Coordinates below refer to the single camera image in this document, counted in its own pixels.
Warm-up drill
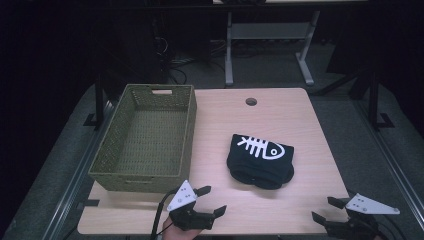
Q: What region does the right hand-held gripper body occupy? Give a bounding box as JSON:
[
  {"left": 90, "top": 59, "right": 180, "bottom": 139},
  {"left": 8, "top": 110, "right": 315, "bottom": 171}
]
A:
[{"left": 329, "top": 192, "right": 401, "bottom": 240}]

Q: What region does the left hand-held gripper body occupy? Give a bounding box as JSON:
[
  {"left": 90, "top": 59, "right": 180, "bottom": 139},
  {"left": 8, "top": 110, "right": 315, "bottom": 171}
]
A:
[{"left": 166, "top": 179, "right": 217, "bottom": 232}]

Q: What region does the bundle of floor cables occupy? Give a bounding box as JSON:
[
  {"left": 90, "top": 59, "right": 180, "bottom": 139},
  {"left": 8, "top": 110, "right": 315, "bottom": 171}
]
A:
[{"left": 153, "top": 35, "right": 228, "bottom": 86}]

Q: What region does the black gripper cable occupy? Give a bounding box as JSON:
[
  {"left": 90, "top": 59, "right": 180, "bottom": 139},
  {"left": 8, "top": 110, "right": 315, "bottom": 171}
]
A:
[
  {"left": 375, "top": 214, "right": 403, "bottom": 240},
  {"left": 150, "top": 187, "right": 180, "bottom": 240}
]

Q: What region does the black cloth fishbone print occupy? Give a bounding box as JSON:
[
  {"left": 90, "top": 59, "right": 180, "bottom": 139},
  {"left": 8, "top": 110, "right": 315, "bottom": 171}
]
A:
[{"left": 226, "top": 133, "right": 296, "bottom": 191}]

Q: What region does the person's left hand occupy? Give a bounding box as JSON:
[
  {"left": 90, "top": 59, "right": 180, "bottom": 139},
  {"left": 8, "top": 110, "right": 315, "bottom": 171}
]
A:
[{"left": 161, "top": 216, "right": 203, "bottom": 240}]

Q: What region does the grey metal desk frame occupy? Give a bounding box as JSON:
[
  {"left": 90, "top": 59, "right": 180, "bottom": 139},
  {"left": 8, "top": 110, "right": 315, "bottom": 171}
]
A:
[{"left": 224, "top": 9, "right": 322, "bottom": 87}]

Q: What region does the aluminium floor rail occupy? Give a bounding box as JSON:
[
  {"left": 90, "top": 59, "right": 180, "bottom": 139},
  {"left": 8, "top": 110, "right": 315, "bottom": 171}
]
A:
[
  {"left": 352, "top": 99, "right": 424, "bottom": 214},
  {"left": 42, "top": 99, "right": 118, "bottom": 240}
]

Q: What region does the black metal stand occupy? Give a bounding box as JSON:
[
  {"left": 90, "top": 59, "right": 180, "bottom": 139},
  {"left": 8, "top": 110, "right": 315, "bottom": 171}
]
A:
[
  {"left": 82, "top": 73, "right": 105, "bottom": 128},
  {"left": 367, "top": 70, "right": 396, "bottom": 131}
]

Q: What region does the olive woven basket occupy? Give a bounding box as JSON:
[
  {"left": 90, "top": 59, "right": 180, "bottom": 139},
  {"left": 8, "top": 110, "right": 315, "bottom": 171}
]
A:
[{"left": 88, "top": 83, "right": 198, "bottom": 194}]

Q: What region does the black table bracket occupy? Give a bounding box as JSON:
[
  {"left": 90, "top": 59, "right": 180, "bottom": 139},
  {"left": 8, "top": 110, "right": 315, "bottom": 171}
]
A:
[{"left": 77, "top": 198, "right": 101, "bottom": 208}]

